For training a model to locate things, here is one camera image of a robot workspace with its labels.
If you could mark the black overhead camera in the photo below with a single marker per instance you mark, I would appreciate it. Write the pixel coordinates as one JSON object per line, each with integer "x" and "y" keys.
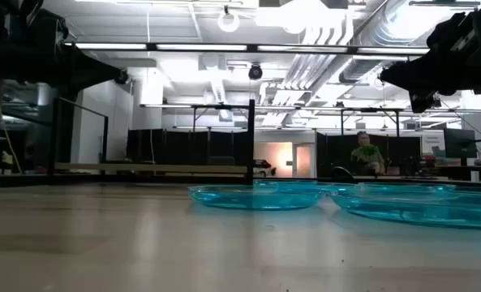
{"x": 255, "y": 72}

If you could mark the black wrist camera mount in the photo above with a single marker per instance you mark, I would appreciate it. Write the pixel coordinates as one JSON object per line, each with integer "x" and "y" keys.
{"x": 420, "y": 103}

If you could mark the black partition wall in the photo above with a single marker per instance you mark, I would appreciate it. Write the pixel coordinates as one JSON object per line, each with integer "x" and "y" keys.
{"x": 183, "y": 146}
{"x": 402, "y": 154}

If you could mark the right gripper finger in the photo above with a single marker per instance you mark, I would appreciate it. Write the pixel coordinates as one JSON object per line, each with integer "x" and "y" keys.
{"x": 400, "y": 79}

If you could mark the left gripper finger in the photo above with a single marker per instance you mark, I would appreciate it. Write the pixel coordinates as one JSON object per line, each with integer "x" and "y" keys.
{"x": 114, "y": 76}

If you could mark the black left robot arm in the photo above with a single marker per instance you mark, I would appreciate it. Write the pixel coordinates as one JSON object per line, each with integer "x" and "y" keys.
{"x": 21, "y": 52}

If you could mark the black computer monitor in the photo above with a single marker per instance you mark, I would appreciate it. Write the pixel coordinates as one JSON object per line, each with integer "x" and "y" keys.
{"x": 460, "y": 142}

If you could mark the person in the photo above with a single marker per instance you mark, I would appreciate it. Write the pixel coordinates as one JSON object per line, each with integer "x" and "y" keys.
{"x": 363, "y": 138}

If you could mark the black overhead frame beam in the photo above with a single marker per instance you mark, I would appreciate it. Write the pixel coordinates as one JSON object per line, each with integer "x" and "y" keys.
{"x": 252, "y": 48}

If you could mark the clear blue plastic plate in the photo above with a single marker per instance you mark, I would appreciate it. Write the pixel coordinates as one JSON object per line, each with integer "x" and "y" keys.
{"x": 284, "y": 182}
{"x": 426, "y": 209}
{"x": 256, "y": 198}
{"x": 406, "y": 186}

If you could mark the black office chair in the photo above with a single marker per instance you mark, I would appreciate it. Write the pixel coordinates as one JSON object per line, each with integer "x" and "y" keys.
{"x": 342, "y": 172}

